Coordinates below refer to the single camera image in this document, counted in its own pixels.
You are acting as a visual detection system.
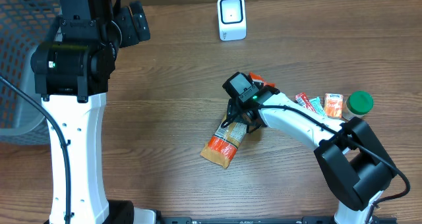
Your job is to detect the long orange pasta packet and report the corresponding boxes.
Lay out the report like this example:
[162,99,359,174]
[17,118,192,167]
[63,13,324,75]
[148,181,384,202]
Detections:
[200,72,279,169]

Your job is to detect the red stick sachet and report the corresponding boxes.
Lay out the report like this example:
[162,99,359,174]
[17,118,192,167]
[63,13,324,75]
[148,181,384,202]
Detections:
[295,92,316,113]

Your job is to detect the teal orange snack packet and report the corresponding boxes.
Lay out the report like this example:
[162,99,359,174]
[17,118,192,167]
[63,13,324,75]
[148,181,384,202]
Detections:
[309,97,327,117]

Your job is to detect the small orange tissue pack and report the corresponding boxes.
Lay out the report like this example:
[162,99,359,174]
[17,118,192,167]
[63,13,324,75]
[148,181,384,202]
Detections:
[324,93,344,119]

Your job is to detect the green lid jar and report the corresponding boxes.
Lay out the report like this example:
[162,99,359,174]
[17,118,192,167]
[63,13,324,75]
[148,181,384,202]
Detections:
[342,91,374,121]

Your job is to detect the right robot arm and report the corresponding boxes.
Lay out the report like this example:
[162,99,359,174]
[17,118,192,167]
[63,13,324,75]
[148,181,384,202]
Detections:
[222,72,398,223]

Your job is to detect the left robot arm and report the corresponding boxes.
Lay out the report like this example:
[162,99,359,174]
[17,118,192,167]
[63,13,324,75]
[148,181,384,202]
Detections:
[31,0,158,224]

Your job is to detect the white barcode scanner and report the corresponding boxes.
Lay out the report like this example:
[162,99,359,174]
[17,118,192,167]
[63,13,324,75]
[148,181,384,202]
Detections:
[217,0,247,42]

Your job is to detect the grey plastic mesh basket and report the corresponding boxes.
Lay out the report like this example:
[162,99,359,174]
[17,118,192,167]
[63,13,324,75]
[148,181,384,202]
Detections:
[1,0,60,146]

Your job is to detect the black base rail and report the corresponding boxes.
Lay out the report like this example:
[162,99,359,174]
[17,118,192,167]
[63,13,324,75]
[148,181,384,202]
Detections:
[154,215,398,224]

